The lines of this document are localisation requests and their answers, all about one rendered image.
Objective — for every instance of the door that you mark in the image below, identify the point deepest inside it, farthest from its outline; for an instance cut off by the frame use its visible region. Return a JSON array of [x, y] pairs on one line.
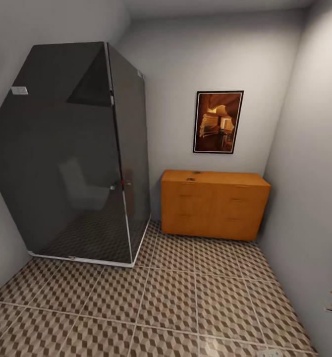
[[59, 169], [128, 88]]

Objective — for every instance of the cabinet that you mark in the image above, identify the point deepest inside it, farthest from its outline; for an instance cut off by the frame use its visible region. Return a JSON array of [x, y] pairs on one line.
[[215, 204]]

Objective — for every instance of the picture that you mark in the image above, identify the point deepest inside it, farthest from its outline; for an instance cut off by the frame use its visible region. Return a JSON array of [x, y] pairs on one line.
[[217, 119]]

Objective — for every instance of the showerhead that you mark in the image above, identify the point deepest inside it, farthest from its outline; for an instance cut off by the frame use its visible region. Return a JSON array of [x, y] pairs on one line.
[[116, 134]]

